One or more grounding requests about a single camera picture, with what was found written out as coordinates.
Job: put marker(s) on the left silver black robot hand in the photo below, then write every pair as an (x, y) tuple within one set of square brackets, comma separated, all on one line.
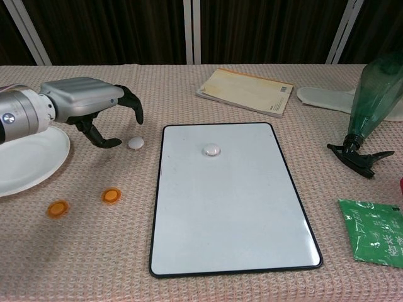
[(82, 94)]

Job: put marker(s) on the white round magnet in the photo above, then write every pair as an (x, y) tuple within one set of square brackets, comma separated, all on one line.
[(136, 143), (211, 150)]

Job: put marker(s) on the orange round magnet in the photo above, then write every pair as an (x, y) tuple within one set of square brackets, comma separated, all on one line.
[(111, 195), (57, 209)]

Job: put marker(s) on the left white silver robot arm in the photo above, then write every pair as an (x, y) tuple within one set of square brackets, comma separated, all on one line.
[(22, 116)]

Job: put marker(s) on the white magnetic board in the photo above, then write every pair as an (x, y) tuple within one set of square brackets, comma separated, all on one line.
[(230, 214)]

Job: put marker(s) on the white paper plate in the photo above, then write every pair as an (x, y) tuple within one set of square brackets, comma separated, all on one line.
[(28, 166)]

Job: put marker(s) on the pink waffle tablecloth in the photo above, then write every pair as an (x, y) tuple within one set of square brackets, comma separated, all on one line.
[(94, 251)]

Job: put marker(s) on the yellow cover book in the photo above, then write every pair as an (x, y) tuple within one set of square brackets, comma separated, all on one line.
[(245, 91)]

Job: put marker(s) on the dark pleated curtain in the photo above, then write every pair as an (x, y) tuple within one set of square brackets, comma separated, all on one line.
[(267, 31)]

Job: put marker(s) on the white slipper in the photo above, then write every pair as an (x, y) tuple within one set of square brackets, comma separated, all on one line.
[(324, 97)]

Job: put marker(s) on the green sachet packet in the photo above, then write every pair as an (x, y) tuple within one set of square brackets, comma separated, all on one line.
[(374, 232)]

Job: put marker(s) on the red snack box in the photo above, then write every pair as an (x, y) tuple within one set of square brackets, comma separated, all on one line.
[(401, 186)]

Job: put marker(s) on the white frame post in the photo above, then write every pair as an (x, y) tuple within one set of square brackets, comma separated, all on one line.
[(197, 31), (29, 34), (188, 31), (343, 31)]

